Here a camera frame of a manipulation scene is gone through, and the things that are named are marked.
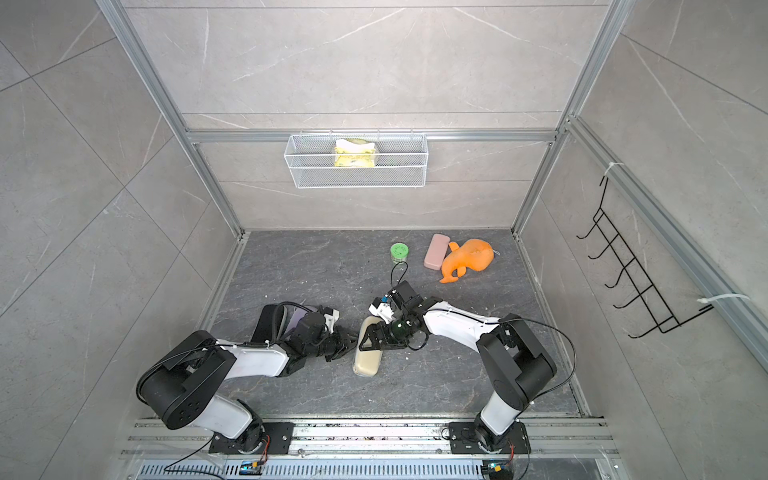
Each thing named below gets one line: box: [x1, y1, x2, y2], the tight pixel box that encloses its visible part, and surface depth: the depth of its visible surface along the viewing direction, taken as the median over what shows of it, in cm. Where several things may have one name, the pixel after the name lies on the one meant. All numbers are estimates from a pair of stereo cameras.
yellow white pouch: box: [334, 137, 376, 168], surface depth 89 cm
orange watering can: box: [440, 238, 501, 283], surface depth 107 cm
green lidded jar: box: [390, 242, 409, 264], surface depth 110 cm
